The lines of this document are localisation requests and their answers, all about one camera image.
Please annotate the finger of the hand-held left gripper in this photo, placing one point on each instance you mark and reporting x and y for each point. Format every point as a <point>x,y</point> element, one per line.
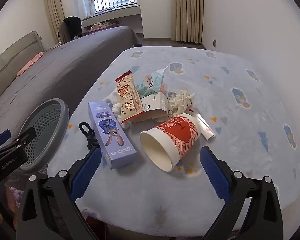
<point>1,137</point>
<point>25,136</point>

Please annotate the dark clothes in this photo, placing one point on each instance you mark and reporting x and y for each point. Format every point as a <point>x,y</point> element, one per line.
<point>73,26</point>

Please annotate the grey bed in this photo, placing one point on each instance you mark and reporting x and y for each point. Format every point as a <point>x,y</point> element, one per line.
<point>65,62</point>

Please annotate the beige curtain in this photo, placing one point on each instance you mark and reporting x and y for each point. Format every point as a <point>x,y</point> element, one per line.
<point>187,10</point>
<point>52,7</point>

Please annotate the purple cartoon box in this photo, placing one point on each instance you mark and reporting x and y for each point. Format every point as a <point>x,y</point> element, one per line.
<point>110,135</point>

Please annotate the purple plush cloth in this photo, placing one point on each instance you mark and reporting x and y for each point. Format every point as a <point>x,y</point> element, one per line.
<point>15,195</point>

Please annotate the white milk carton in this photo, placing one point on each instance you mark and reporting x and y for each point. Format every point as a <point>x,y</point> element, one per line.
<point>155,102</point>

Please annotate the white tissue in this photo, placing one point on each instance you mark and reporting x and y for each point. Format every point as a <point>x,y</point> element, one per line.
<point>115,108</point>

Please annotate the white paper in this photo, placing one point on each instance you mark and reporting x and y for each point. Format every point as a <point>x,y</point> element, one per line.
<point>180,102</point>

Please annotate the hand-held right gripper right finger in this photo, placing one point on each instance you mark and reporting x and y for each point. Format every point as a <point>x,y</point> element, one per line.
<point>212,172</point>

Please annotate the grey perforated plastic basket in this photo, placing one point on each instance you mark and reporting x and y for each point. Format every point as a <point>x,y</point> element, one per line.
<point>62,115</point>

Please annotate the wooden chair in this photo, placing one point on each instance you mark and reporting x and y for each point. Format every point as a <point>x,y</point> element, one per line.
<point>62,31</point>

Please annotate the pink cloth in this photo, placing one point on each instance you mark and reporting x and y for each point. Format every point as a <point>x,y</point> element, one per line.
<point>30,63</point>

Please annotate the light blue wipes packet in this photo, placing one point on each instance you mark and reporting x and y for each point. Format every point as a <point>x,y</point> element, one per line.
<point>150,82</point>

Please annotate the red paper cup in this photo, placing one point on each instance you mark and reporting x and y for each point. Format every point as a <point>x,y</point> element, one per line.
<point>180,135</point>

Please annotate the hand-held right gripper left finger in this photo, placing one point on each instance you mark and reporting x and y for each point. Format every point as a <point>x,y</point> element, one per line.
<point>87,172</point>

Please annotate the light blue printed blanket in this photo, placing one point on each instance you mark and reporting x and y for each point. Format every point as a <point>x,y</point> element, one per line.
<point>240,155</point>

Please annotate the pink and white wrapper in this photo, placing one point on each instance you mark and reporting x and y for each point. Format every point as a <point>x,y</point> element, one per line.
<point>206,130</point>

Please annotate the pink basin with clothes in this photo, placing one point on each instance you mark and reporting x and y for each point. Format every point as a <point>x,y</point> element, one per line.
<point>101,25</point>

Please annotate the wall socket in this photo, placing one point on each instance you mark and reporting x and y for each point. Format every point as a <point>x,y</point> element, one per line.
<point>214,42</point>

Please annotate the red and cream snack packet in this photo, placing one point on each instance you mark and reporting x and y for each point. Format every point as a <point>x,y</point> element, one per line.
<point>128,97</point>

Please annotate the beige padded headboard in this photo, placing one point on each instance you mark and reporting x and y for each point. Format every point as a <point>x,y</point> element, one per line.
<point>12,52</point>

